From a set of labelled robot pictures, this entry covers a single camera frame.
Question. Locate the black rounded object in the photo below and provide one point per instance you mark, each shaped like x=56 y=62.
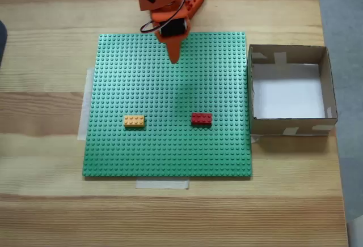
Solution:
x=2 y=43

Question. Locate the open cardboard box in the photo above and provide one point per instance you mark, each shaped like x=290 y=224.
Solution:
x=286 y=97

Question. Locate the green lego baseplate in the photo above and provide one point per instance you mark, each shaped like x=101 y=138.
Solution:
x=170 y=150

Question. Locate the translucent masking tape strip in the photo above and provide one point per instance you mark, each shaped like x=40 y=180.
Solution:
x=161 y=184
x=84 y=111
x=255 y=138

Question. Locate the yellow lego block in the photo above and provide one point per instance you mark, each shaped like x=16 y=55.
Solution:
x=134 y=121

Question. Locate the red lego block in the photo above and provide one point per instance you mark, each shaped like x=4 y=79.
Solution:
x=201 y=118

